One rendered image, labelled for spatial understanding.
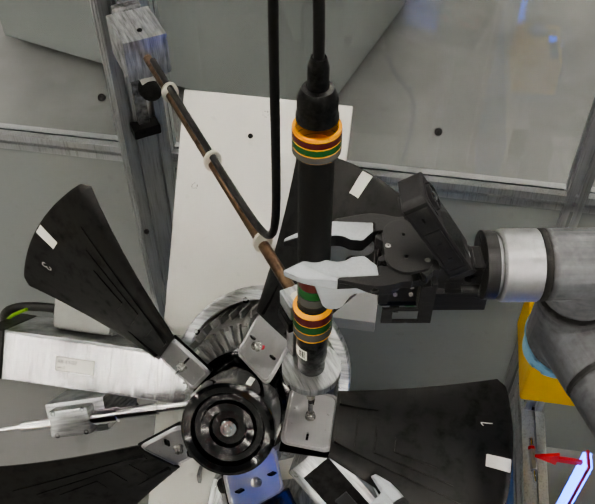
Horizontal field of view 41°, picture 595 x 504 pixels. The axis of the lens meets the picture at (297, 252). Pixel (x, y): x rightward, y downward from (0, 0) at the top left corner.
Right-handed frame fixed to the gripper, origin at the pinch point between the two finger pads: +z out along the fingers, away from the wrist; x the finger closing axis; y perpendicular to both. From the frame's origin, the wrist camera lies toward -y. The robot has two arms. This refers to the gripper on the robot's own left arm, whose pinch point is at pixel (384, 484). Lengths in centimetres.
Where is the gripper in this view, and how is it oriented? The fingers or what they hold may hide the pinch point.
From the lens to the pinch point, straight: 101.9
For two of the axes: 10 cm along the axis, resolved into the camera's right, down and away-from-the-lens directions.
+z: -4.6, -6.5, 6.1
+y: -8.8, 4.1, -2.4
